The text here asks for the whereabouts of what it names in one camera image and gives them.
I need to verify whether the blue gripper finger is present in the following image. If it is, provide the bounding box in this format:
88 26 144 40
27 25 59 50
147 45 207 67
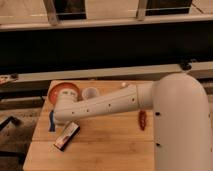
49 110 55 132

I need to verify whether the wooden table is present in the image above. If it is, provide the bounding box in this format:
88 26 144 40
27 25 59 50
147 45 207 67
22 79 158 171

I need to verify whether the black clamp on rail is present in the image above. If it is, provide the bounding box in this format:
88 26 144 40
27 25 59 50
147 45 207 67
179 59 197 71

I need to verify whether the clear plastic cup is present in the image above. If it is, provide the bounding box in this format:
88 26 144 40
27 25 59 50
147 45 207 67
82 87 100 100

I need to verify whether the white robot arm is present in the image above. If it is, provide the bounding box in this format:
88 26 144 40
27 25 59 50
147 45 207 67
48 73 213 171

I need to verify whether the red chili pepper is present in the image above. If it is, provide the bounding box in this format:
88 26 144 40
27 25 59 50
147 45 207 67
138 110 147 131

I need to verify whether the orange ceramic bowl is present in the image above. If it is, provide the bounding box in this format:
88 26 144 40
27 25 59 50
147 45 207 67
48 82 80 105

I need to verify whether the black object on floor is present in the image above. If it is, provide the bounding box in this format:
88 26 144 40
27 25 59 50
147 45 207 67
0 116 21 131

